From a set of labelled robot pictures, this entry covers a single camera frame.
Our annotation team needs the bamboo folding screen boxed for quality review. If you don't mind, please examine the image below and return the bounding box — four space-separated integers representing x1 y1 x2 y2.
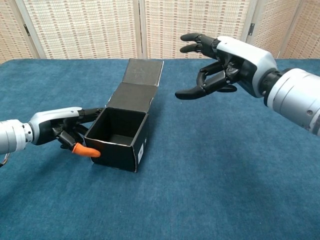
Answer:
0 0 320 65

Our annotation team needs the black cardboard box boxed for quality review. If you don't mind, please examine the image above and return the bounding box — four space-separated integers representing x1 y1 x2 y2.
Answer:
83 58 165 173

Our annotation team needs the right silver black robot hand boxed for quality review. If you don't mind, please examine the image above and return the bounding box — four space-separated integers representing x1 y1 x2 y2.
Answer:
174 32 279 100

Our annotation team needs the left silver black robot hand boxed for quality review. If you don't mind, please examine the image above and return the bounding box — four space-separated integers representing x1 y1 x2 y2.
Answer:
27 106 105 160

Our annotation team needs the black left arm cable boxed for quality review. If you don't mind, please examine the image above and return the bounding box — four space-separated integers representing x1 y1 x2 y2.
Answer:
0 153 12 168

